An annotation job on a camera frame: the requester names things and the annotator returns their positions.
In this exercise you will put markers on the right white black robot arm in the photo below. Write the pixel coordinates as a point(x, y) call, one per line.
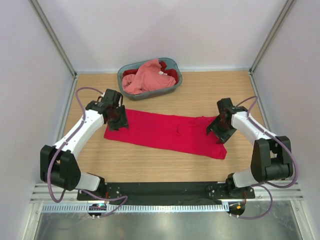
point(271, 159)

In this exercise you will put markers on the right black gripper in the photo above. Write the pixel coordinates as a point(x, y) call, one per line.
point(223, 137)

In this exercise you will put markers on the magenta red t shirt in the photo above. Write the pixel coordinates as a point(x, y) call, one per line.
point(169, 132)

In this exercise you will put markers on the aluminium frame post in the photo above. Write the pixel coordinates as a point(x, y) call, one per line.
point(280, 19)
point(52, 35)

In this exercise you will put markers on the left aluminium frame post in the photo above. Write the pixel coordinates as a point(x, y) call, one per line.
point(52, 35)

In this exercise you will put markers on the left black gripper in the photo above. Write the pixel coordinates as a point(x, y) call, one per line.
point(122, 122)

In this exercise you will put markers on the salmon pink t shirt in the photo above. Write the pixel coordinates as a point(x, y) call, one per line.
point(149, 78)

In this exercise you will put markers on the perforated metal cable tray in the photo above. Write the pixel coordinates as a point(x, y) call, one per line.
point(101, 208)

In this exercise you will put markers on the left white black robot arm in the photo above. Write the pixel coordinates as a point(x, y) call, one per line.
point(58, 163)

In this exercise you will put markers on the teal plastic laundry basin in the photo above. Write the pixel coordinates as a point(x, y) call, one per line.
point(148, 94)

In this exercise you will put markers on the right aluminium frame post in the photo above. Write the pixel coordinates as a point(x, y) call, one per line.
point(280, 19)

